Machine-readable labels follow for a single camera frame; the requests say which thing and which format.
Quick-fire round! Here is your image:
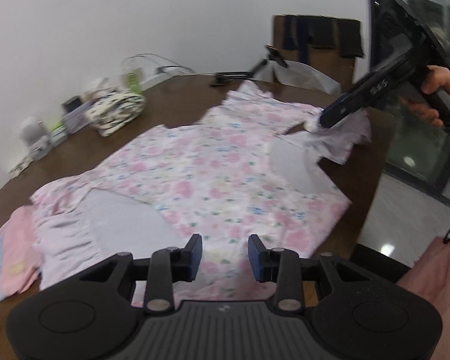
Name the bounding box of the pink floral dress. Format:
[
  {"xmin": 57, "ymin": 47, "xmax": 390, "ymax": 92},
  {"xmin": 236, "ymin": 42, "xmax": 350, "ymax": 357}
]
[{"xmin": 32, "ymin": 82, "xmax": 371, "ymax": 301}]

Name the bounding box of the pink sleeve left forearm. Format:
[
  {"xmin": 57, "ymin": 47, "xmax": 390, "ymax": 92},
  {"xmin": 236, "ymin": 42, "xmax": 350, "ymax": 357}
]
[{"xmin": 397, "ymin": 237, "xmax": 450, "ymax": 359}]

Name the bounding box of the right hand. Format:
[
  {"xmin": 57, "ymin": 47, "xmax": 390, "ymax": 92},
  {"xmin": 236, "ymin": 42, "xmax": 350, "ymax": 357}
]
[{"xmin": 402, "ymin": 65, "xmax": 450, "ymax": 128}]

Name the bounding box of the wooden chair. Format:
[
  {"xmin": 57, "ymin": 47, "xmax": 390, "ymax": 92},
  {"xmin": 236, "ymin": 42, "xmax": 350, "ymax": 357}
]
[{"xmin": 272, "ymin": 15, "xmax": 364, "ymax": 89}]

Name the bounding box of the white plastic bag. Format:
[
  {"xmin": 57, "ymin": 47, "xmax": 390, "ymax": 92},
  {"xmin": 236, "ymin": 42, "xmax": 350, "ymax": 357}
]
[{"xmin": 254, "ymin": 61, "xmax": 342, "ymax": 97}]

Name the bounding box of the folded pink baby garment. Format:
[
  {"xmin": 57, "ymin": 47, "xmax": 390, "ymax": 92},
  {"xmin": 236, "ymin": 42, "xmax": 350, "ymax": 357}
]
[{"xmin": 0, "ymin": 205, "xmax": 41, "ymax": 302}]

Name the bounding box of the folded cream floral garment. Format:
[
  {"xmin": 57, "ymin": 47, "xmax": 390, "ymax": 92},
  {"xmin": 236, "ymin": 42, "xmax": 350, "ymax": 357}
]
[{"xmin": 85, "ymin": 91, "xmax": 145, "ymax": 137}]

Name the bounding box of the green card stack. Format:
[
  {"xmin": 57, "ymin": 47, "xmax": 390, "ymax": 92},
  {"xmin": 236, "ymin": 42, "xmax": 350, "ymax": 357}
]
[{"xmin": 49, "ymin": 122, "xmax": 68, "ymax": 147}]

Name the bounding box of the grey printed tin box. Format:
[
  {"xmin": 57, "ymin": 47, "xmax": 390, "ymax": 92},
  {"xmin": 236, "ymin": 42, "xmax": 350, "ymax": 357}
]
[{"xmin": 61, "ymin": 103, "xmax": 91, "ymax": 135}]

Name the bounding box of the black small box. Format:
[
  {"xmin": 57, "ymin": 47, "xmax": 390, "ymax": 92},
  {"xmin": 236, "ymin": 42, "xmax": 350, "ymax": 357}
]
[{"xmin": 61, "ymin": 96, "xmax": 83, "ymax": 113}]

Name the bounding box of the white robot toy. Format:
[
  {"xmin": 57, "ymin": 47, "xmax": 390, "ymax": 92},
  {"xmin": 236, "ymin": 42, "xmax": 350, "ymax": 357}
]
[{"xmin": 20, "ymin": 116, "xmax": 52, "ymax": 161}]

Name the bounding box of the white tissue bundle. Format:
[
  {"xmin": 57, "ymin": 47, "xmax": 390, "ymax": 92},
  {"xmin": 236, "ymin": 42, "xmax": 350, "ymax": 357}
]
[{"xmin": 80, "ymin": 77, "xmax": 118, "ymax": 103}]

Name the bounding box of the green spray bottle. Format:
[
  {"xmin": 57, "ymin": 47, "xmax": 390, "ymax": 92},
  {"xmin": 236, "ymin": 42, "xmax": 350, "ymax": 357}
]
[{"xmin": 121, "ymin": 67, "xmax": 143, "ymax": 94}]

